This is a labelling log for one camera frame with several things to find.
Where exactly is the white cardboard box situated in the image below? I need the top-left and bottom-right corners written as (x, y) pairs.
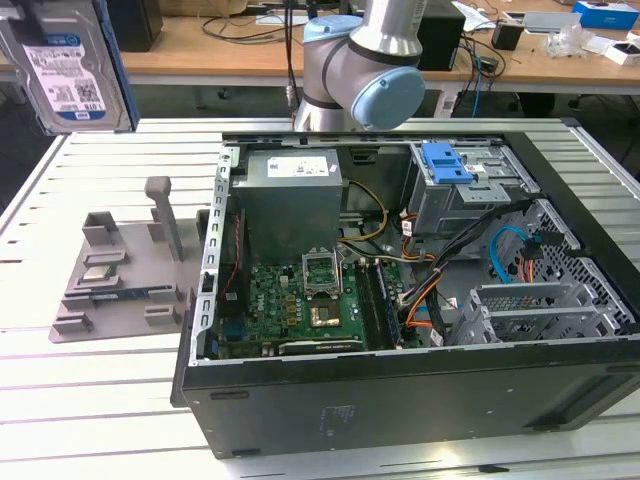
top-left (603, 39), bottom-right (640, 67)

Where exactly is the grey parts rack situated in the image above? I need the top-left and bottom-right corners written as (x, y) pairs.
top-left (48, 177), bottom-right (214, 345)

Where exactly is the black graphics card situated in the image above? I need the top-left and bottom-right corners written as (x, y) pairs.
top-left (277, 337), bottom-right (366, 357)

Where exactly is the black open PC case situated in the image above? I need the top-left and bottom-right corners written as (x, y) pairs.
top-left (169, 117), bottom-right (640, 461)

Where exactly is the black wire bundle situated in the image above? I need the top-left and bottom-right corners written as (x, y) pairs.
top-left (399, 197), bottom-right (581, 307)

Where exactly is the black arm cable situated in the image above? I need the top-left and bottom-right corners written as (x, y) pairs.
top-left (283, 0), bottom-right (301, 121)

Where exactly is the black computer tower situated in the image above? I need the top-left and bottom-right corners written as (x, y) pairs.
top-left (417, 0), bottom-right (467, 71)

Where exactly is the red black twisted wire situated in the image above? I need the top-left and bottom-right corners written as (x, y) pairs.
top-left (221, 217), bottom-right (247, 296)

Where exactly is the CPU socket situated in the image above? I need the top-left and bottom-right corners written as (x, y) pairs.
top-left (307, 299), bottom-right (346, 331)

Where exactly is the blue plastic latch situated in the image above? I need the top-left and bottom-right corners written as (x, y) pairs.
top-left (421, 143), bottom-right (474, 185)

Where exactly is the RAM stick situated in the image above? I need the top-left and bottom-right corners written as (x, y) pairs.
top-left (89, 287), bottom-right (151, 302)

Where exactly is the wooden desk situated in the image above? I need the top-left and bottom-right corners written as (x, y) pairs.
top-left (119, 0), bottom-right (640, 96)

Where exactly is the silver disk bay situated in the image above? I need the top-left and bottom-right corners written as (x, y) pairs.
top-left (448, 304), bottom-right (619, 347)
top-left (469, 280), bottom-right (576, 315)

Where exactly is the orange red power wire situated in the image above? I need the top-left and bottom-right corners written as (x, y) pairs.
top-left (402, 232), bottom-right (561, 331)

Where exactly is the green motherboard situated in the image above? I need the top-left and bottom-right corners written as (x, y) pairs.
top-left (217, 262), bottom-right (406, 359)

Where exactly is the black case fan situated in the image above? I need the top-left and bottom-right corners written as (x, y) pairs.
top-left (218, 209), bottom-right (251, 326)

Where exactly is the grey metal power supply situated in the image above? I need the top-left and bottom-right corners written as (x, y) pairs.
top-left (228, 149), bottom-right (346, 266)

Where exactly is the blue cardboard box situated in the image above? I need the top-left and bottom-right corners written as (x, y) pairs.
top-left (572, 0), bottom-right (634, 26)

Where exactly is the yellow wire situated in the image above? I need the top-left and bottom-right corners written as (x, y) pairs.
top-left (339, 179), bottom-right (390, 244)

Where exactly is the hard disk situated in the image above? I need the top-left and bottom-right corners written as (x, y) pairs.
top-left (0, 0), bottom-right (140, 137)

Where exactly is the blue flat data wire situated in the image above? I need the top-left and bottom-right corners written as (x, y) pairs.
top-left (488, 225), bottom-right (532, 292)

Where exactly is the thin metal locking lever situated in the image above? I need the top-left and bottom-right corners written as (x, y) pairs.
top-left (337, 244), bottom-right (349, 301)

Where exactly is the metal socket cover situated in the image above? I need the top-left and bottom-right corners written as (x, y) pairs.
top-left (301, 249), bottom-right (342, 297)

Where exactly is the black RAM slot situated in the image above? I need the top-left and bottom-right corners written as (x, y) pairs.
top-left (353, 259), bottom-right (380, 351)
top-left (378, 259), bottom-right (404, 351)
top-left (361, 259), bottom-right (388, 351)
top-left (370, 259), bottom-right (396, 351)

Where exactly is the small black container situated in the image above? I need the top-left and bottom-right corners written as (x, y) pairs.
top-left (492, 22), bottom-right (524, 51)

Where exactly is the clear plastic bag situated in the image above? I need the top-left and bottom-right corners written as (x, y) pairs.
top-left (539, 24), bottom-right (597, 59)

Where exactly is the silver drive cage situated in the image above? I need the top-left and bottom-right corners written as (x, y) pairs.
top-left (407, 142), bottom-right (541, 239)

